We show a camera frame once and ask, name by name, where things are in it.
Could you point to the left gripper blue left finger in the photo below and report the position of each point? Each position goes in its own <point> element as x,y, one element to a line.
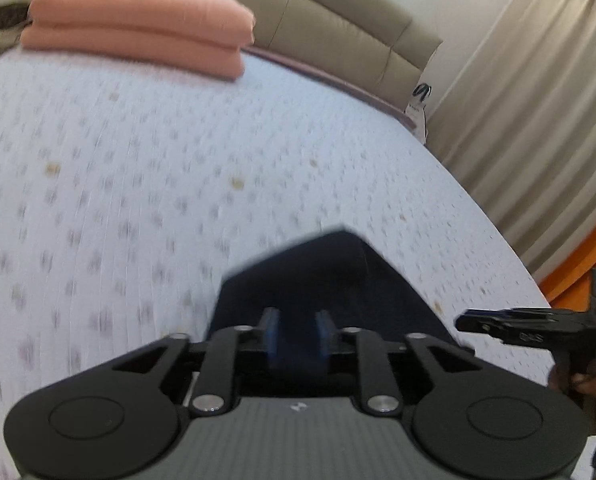
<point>267,330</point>

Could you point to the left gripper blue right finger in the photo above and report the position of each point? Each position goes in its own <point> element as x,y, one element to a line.
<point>327,333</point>

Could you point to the black hoodie with white stripes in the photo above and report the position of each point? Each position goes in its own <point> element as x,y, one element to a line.
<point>337,272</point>

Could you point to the person's right hand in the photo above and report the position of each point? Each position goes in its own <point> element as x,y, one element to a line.
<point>559,379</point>

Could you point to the floral quilted bed cover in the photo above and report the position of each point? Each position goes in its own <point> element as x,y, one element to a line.
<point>128,191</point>

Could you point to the beige pleated curtain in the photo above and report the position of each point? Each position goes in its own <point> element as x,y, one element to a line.
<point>518,129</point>

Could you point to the white paper shopping bag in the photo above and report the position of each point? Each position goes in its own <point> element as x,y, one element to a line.
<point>415,112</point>

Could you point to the beige padded headboard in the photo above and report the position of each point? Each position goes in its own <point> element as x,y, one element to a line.
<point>374,45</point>

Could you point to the folded pink blanket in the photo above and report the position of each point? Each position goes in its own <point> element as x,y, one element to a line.
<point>203,36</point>

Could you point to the brown patterned pouch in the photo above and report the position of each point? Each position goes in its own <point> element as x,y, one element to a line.
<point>14,14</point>

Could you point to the orange door frame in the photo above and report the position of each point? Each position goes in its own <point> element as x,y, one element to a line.
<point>569,285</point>

